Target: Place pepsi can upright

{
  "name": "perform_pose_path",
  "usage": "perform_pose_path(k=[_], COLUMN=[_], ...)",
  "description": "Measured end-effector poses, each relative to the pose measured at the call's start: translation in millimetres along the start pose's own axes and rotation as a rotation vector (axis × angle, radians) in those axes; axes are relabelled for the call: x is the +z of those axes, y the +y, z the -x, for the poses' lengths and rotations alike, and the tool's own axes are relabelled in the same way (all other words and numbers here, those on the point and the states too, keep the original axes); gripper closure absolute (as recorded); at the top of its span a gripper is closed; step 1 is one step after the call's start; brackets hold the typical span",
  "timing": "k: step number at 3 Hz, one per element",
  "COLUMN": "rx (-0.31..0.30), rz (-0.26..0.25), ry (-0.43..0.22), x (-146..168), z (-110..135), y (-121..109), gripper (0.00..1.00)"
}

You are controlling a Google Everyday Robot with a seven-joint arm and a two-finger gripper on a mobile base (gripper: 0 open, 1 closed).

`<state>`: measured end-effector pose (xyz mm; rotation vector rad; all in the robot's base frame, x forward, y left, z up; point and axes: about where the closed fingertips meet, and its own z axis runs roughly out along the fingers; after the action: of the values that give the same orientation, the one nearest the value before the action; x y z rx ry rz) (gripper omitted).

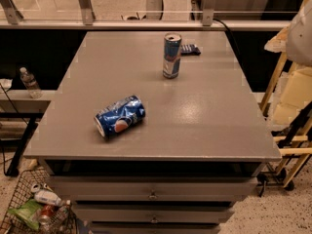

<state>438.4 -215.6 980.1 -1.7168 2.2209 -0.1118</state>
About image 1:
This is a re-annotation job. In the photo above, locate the blue pepsi can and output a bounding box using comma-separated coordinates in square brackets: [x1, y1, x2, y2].
[95, 96, 145, 137]

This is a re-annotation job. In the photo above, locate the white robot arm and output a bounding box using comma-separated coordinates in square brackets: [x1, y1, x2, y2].
[264, 0, 312, 66]

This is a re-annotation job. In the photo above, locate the tall blue energy drink can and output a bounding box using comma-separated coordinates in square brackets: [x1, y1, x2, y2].
[163, 32, 182, 79]

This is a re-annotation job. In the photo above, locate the silver can in basket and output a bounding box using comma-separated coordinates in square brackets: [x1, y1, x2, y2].
[30, 183, 41, 193]

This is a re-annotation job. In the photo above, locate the red soda can in basket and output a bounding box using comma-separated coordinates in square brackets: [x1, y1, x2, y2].
[38, 205, 58, 224]

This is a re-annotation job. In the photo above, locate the grey drawer cabinet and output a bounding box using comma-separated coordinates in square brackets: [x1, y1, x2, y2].
[25, 31, 280, 234]

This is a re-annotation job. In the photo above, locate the dark blue small packet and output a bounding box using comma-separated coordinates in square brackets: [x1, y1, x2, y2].
[181, 44, 201, 56]

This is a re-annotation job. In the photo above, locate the clear plastic water bottle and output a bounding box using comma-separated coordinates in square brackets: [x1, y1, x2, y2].
[19, 67, 42, 98]

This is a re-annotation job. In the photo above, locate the white plastic bottle in basket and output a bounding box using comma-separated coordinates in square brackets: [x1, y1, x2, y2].
[34, 190, 70, 207]

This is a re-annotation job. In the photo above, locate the grey side bench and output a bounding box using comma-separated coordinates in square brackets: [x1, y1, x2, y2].
[0, 90, 56, 177]

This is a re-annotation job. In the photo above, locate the green snack bag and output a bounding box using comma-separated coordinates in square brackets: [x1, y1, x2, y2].
[8, 199, 43, 231]

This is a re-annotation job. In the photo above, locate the black cable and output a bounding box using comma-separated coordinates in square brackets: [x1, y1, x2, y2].
[213, 18, 242, 59]

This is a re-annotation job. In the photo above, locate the yellow wheeled cart frame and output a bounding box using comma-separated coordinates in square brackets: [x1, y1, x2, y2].
[256, 52, 312, 198]

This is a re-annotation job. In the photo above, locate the wire mesh basket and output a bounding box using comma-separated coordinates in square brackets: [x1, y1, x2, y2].
[0, 168, 78, 234]

